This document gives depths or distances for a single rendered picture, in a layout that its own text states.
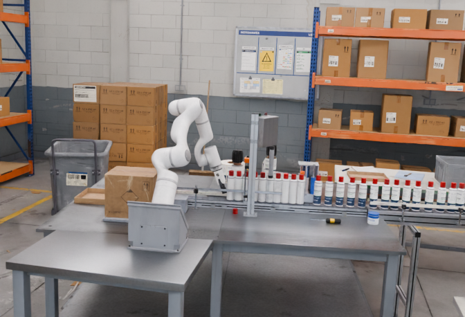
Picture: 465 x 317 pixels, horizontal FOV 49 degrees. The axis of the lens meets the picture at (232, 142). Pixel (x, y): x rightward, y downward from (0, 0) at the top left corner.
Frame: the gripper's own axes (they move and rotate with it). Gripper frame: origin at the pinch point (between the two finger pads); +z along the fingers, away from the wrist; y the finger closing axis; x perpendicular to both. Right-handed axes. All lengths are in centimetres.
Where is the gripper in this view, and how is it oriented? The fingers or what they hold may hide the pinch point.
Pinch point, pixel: (223, 190)
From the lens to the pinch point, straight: 353.5
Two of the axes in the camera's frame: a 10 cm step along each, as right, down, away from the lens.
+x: -9.5, 2.9, 1.1
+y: 0.7, -1.7, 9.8
